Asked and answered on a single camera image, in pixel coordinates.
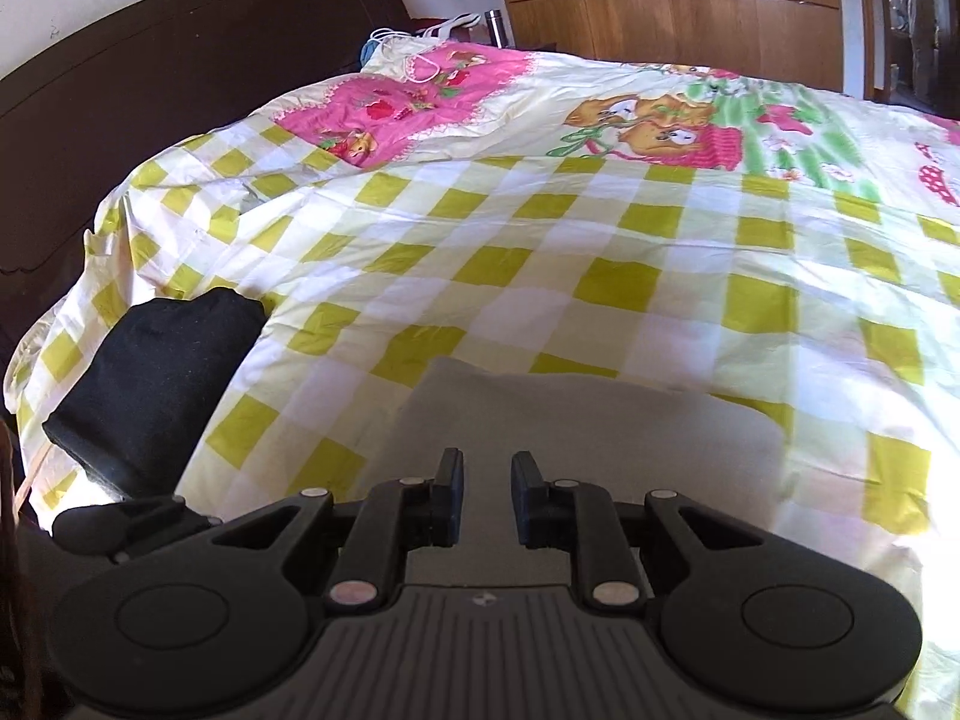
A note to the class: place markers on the blue cloth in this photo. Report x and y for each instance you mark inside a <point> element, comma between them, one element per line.
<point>370,54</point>

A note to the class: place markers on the printed checkered blanket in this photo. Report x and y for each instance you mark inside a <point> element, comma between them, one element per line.
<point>600,240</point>

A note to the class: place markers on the metal flask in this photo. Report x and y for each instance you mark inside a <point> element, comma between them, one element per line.
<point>495,28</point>

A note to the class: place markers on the wooden wardrobe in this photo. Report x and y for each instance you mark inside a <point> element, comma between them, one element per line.
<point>675,7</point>

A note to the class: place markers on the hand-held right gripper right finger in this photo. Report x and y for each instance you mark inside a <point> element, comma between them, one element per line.
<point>525,502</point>

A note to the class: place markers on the white bag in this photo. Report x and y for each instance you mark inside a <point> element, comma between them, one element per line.
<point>448,28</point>

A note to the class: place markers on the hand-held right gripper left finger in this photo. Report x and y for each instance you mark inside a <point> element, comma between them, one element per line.
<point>450,499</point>

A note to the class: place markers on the folded black garment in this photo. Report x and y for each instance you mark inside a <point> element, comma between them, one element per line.
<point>157,382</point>

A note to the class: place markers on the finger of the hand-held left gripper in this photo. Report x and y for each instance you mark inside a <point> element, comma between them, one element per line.
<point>142,525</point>

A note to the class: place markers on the grey pants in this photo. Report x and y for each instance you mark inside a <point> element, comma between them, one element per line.
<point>600,427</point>

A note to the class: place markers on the dark wooden headboard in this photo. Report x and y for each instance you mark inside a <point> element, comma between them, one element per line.
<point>150,75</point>

